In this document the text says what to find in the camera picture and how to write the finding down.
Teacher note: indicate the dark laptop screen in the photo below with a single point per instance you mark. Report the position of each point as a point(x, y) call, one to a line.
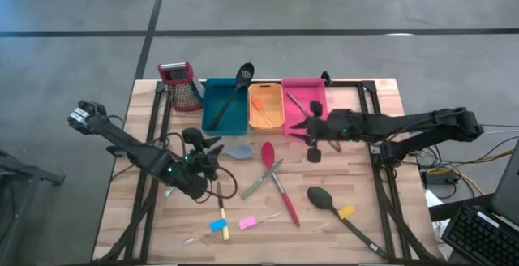
point(509, 193)

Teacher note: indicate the grey-blue silicone spoon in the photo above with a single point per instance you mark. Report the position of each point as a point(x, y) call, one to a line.
point(239, 151)

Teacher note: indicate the red silicone spoon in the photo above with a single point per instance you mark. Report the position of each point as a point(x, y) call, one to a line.
point(267, 154)

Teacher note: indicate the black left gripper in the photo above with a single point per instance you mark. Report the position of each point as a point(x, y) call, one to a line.
point(198, 158)

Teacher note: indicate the black slotted spoon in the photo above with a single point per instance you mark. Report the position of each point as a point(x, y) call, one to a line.
point(245, 72)

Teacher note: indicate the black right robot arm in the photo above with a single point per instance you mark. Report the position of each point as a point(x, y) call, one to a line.
point(413, 124)

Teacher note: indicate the blue plastic bin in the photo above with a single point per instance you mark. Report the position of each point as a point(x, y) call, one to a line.
point(239, 116)

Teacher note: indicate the black aluminium table frame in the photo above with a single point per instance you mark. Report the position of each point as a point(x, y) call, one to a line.
point(365, 99)

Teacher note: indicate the orange plastic bin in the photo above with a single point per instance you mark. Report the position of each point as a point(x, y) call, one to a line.
point(272, 95)

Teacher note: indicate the black computer keyboard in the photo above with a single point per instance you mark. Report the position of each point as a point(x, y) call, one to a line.
point(478, 233)

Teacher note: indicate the black power box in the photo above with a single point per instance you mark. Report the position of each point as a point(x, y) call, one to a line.
point(438, 178)

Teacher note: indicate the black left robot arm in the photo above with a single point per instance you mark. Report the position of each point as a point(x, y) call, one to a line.
point(134, 152)

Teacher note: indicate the pink plastic bin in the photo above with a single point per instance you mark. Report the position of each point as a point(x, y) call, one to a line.
point(304, 89)

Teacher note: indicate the black frame clamp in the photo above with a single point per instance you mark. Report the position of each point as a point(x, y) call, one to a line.
point(325, 77)

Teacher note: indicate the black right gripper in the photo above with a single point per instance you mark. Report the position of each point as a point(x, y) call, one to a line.
point(332, 126)

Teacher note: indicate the black metal stand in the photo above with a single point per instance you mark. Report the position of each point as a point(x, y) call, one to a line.
point(24, 168)

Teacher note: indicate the black solid spoon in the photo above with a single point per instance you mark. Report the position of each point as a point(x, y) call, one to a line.
point(320, 198)

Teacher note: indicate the white paper sheet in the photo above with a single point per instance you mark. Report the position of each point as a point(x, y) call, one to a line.
point(434, 199)

